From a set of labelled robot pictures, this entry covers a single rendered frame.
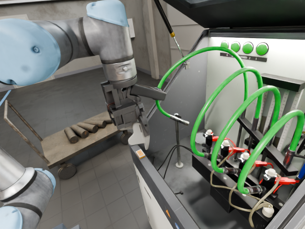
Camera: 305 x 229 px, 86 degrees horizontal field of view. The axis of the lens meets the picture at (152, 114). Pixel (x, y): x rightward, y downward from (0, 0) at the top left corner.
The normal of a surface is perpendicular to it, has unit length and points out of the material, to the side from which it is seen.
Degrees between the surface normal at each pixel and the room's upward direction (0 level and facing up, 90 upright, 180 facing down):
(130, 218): 0
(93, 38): 94
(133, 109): 90
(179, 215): 0
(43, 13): 90
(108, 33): 90
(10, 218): 8
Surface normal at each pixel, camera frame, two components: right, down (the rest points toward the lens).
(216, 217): -0.13, -0.85
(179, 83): 0.47, 0.40
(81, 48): 0.18, 0.78
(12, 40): 0.09, 0.51
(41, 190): 0.92, -0.32
